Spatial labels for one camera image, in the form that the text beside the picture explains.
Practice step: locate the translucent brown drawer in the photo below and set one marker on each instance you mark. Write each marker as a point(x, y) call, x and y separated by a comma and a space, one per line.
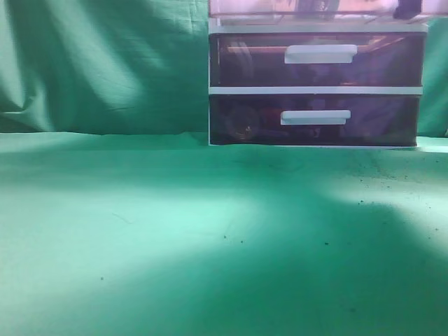
point(266, 12)
point(374, 59)
point(314, 119)

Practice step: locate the green cloth backdrop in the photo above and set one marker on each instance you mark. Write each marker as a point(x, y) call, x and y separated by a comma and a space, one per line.
point(104, 67)

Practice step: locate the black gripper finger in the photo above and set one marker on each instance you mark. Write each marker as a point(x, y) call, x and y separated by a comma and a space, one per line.
point(407, 9)

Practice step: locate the green cloth table cover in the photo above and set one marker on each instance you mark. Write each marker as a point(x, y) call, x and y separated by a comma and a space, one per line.
point(166, 235)

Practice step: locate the clear plastic water bottle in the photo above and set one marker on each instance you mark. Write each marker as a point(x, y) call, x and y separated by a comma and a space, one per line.
point(310, 6)

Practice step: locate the white drawer cabinet frame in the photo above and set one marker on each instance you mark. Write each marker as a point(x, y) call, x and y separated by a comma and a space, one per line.
point(215, 27)

